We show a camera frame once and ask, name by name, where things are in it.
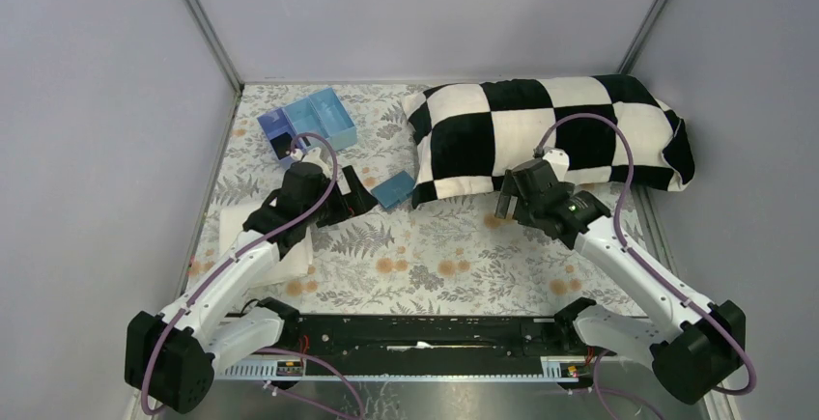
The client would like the blue card holder wallet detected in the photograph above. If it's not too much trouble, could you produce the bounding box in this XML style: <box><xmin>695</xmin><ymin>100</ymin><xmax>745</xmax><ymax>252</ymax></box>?
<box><xmin>371</xmin><ymin>171</ymin><xmax>415</xmax><ymax>210</ymax></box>

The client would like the black and white checkered pillow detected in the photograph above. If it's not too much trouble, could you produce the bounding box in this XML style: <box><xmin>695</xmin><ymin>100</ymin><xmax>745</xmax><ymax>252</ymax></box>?
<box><xmin>402</xmin><ymin>74</ymin><xmax>695</xmax><ymax>207</ymax></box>

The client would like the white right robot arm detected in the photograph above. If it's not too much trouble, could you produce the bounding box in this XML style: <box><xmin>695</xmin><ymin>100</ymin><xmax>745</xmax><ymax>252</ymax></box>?
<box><xmin>495</xmin><ymin>159</ymin><xmax>747</xmax><ymax>405</ymax></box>

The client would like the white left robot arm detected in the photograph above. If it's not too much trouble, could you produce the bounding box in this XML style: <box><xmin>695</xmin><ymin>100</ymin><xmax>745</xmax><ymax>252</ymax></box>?
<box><xmin>124</xmin><ymin>161</ymin><xmax>377</xmax><ymax>413</ymax></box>

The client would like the blue compartment organizer box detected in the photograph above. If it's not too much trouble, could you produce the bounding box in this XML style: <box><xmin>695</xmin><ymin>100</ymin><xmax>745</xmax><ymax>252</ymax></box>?
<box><xmin>257</xmin><ymin>88</ymin><xmax>357</xmax><ymax>168</ymax></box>

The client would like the floral patterned table mat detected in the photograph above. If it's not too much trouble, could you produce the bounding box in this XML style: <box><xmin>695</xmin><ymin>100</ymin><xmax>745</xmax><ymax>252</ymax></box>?
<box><xmin>188</xmin><ymin>85</ymin><xmax>639</xmax><ymax>316</ymax></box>

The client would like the white folded towel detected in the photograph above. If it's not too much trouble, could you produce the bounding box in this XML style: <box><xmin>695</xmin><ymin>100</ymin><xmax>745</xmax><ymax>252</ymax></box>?
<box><xmin>218</xmin><ymin>204</ymin><xmax>315</xmax><ymax>289</ymax></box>

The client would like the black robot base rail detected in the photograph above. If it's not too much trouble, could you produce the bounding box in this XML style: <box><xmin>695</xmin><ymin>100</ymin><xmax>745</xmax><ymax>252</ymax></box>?
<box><xmin>274</xmin><ymin>314</ymin><xmax>601</xmax><ymax>375</ymax></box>

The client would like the perforated metal cable tray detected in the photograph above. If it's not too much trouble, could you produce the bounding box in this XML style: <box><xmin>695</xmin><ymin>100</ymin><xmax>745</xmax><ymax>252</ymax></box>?
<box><xmin>214</xmin><ymin>357</ymin><xmax>580</xmax><ymax>383</ymax></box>

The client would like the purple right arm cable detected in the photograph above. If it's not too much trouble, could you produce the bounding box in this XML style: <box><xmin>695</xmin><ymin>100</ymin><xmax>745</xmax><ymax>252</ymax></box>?
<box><xmin>534</xmin><ymin>113</ymin><xmax>757</xmax><ymax>397</ymax></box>

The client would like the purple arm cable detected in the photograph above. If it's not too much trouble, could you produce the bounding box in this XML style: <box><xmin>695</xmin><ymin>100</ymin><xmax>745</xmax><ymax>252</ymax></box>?
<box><xmin>534</xmin><ymin>113</ymin><xmax>757</xmax><ymax>397</ymax></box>
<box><xmin>140</xmin><ymin>132</ymin><xmax>340</xmax><ymax>417</ymax></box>

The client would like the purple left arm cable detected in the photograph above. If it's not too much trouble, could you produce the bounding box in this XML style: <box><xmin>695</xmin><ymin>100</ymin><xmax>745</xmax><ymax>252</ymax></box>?
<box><xmin>140</xmin><ymin>132</ymin><xmax>340</xmax><ymax>417</ymax></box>

